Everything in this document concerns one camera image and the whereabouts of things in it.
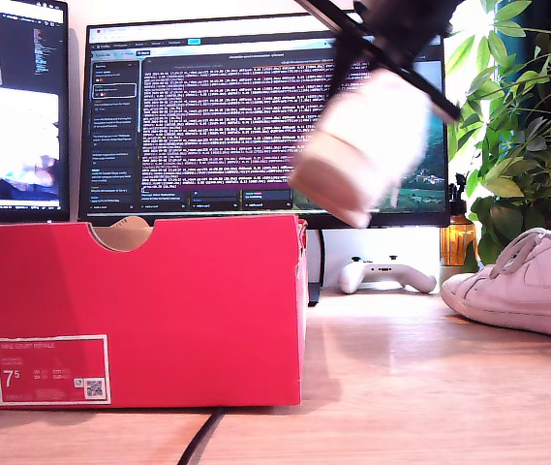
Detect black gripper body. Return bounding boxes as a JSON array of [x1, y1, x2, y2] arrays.
[[293, 0, 465, 123]]

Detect white leather sneaker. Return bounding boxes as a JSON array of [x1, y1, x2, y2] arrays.
[[441, 227, 551, 349], [287, 67, 434, 229]]

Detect amber pump bottle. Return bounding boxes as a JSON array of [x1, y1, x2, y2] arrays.
[[439, 172, 479, 267]]

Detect black monitor stand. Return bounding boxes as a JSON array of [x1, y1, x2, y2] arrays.
[[306, 228, 327, 307]]

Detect red cardboard shoebox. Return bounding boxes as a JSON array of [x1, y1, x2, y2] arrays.
[[0, 213, 309, 411]]

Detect brown packing paper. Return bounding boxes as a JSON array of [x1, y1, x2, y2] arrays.
[[91, 216, 155, 253]]

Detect large black computer monitor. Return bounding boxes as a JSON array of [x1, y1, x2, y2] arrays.
[[77, 12, 452, 229]]

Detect black cable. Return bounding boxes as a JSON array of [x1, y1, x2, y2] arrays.
[[176, 406, 228, 465]]

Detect green leafy houseplant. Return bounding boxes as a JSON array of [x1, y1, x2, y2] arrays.
[[446, 0, 551, 265]]

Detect small black computer monitor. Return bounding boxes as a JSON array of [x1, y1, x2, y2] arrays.
[[0, 0, 72, 224]]

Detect white game controller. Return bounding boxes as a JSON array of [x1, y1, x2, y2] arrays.
[[337, 255, 439, 295]]

